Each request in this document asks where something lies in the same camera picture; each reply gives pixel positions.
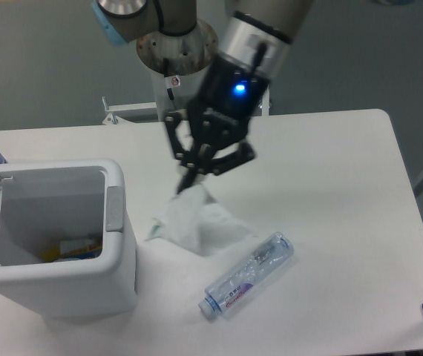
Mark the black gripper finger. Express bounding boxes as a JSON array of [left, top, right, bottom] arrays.
[[164, 110, 212, 194], [196, 140, 255, 176]]

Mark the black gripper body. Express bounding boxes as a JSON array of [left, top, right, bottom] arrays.
[[187, 56, 270, 151]]

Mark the white plastic wrapper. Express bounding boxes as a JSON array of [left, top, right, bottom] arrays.
[[146, 184, 258, 257]]

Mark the clear plastic water bottle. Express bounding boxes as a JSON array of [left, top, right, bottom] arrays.
[[198, 232, 295, 320]]

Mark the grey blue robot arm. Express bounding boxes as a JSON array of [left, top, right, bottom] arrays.
[[91, 1, 312, 191]]

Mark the white plastic trash can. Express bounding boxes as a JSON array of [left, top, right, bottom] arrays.
[[0, 159, 137, 317]]

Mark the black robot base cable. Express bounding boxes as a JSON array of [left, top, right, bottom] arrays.
[[162, 56, 179, 112]]

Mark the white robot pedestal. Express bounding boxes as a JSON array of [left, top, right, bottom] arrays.
[[137, 19, 218, 101]]

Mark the white metal frame bracket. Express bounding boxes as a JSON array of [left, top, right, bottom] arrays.
[[105, 83, 272, 126]]

